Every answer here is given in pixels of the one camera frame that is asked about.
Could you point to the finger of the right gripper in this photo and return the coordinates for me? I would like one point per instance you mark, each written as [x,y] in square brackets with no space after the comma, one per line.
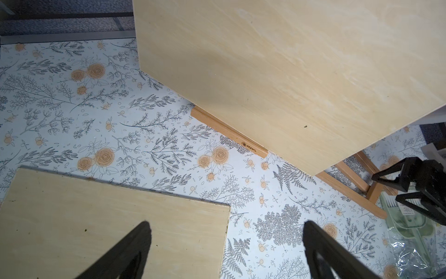
[418,202]
[400,175]

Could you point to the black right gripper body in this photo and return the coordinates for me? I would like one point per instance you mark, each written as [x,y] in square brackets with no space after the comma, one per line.
[430,181]

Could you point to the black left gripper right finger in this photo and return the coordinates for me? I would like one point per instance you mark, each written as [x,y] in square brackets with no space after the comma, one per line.
[327,258]

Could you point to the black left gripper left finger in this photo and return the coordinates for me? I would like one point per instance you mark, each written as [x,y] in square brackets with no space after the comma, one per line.
[127,259]

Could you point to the thin plywood board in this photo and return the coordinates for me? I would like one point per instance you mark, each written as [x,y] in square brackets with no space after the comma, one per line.
[312,81]
[55,227]

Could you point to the small wooden easel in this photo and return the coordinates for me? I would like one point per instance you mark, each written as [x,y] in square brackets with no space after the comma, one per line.
[219,126]

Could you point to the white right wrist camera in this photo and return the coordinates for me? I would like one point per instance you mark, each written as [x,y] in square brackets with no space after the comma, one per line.
[435,151]

